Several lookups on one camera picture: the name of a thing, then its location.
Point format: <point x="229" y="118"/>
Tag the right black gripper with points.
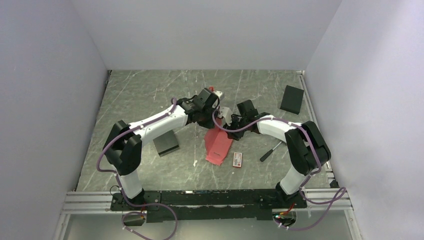
<point x="235" y="136"/>

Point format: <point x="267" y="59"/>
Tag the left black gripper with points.
<point x="206" y="125"/>

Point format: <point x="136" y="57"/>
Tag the red cardboard paper box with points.
<point x="217" y="145"/>

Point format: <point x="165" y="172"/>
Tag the black box near left arm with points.
<point x="166" y="143"/>

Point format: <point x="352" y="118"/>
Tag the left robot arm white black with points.
<point x="124" y="144"/>

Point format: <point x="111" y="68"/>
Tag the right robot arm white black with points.
<point x="306" y="146"/>

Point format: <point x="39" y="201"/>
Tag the small red white box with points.
<point x="237" y="160"/>

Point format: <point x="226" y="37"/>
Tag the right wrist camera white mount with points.
<point x="225" y="114"/>

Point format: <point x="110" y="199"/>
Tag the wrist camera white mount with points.
<point x="220" y="94"/>
<point x="225" y="114"/>

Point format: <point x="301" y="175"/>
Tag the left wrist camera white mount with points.
<point x="220" y="94"/>

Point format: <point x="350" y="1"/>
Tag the hammer with black handle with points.
<point x="268" y="153"/>

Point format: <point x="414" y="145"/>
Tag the black box near right wall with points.
<point x="292" y="99"/>

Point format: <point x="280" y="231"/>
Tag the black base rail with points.
<point x="184" y="205"/>

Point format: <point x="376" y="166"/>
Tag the aluminium frame rail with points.
<point x="87" y="203"/>

